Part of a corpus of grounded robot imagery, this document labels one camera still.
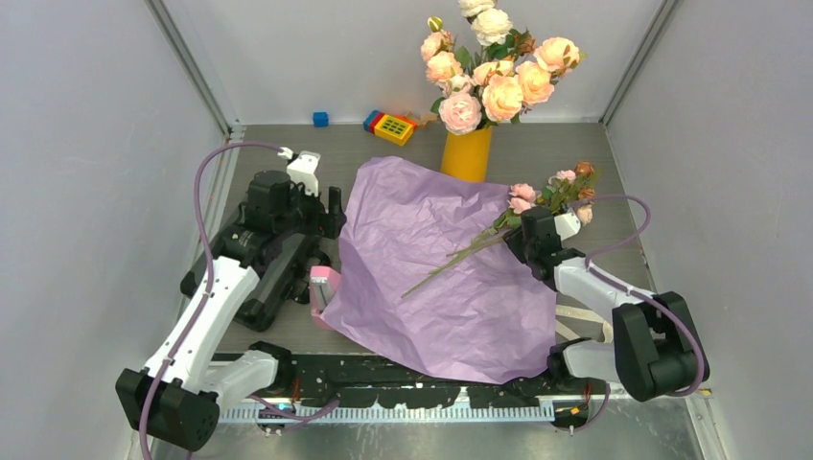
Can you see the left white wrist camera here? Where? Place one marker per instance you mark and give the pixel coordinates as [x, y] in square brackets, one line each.
[301, 168]

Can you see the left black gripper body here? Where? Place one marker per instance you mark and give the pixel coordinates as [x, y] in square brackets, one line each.
[304, 217]

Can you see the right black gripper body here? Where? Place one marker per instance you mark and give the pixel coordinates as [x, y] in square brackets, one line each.
[522, 247]

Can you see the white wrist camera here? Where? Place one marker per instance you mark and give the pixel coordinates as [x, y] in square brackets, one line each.
[301, 168]
[567, 225]

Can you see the peach roses in vase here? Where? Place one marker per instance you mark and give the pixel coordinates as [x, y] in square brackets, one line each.
[450, 66]

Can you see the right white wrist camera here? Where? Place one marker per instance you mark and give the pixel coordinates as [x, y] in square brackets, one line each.
[567, 225]

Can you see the peach rose stem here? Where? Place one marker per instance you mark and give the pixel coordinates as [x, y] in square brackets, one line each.
[501, 93]
[550, 62]

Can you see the beige ribbon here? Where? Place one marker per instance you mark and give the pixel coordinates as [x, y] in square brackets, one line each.
[565, 314]

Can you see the yellow vase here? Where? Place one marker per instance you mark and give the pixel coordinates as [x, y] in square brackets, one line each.
[466, 156]

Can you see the blue cube block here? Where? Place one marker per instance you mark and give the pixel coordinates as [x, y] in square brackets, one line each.
[321, 119]

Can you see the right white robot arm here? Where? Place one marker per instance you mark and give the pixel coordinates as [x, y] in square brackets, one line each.
[655, 350]

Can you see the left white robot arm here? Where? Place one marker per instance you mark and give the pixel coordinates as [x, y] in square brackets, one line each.
[175, 397]

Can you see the purple wrapping paper sheet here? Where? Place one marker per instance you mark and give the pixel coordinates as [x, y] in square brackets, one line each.
[485, 319]

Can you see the black hard case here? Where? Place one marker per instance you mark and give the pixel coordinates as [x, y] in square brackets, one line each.
[281, 277]

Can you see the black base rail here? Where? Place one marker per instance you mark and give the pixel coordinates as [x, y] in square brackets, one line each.
[361, 381]

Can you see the pink flower bouquet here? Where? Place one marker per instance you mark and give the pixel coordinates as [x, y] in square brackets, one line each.
[565, 202]

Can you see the pink toy toaster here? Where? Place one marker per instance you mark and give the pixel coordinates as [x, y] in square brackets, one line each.
[323, 285]

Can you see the yellow toy block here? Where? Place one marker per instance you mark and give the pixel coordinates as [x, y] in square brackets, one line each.
[394, 129]

